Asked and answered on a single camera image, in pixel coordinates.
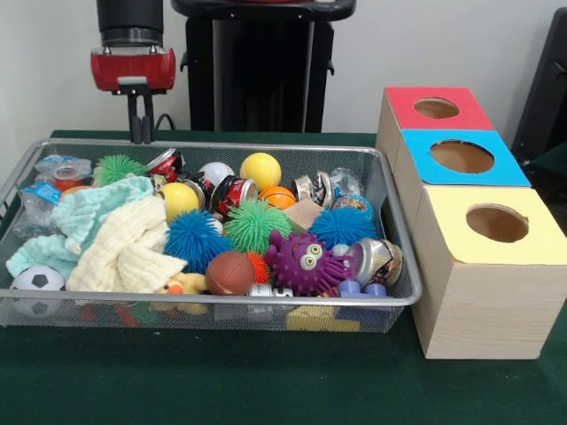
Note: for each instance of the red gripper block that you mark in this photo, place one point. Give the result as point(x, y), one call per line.
point(133, 73)

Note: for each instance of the crushed red soda can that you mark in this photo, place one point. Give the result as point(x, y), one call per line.
point(165, 163)

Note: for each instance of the shallow mesh bin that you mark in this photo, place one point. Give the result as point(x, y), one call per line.
point(221, 316)

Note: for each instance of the wooden box with three holes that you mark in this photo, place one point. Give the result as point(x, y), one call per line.
point(487, 310)

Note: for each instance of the yellow smiley ball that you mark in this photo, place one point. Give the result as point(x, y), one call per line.
point(179, 199)

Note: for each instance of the mint green cloth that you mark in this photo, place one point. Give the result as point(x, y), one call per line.
point(88, 208)

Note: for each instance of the plain yellow ball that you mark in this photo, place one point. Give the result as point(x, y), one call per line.
point(260, 170)

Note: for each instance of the blue spiky rubber ball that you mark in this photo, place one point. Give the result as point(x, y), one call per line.
point(343, 228)
point(195, 241)

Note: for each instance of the cream waffle cloth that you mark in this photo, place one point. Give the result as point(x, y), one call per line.
point(128, 252)

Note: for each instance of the green spiky rubber ball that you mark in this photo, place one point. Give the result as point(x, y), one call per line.
point(254, 226)

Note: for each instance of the brown toy football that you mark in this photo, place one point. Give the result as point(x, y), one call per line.
point(230, 272)

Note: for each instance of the black and white soccer ball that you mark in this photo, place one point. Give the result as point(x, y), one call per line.
point(37, 279)

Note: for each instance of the purple spiky monster toy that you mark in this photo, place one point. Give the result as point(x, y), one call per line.
point(297, 265)

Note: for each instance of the dark green table cloth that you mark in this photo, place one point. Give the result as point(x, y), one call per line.
point(266, 380)

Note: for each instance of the black stand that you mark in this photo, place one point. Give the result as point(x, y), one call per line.
point(545, 88)

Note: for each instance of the dark green side-table cloth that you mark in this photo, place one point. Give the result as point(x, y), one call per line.
point(553, 167)

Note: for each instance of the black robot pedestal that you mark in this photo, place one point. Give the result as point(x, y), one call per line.
point(257, 79)

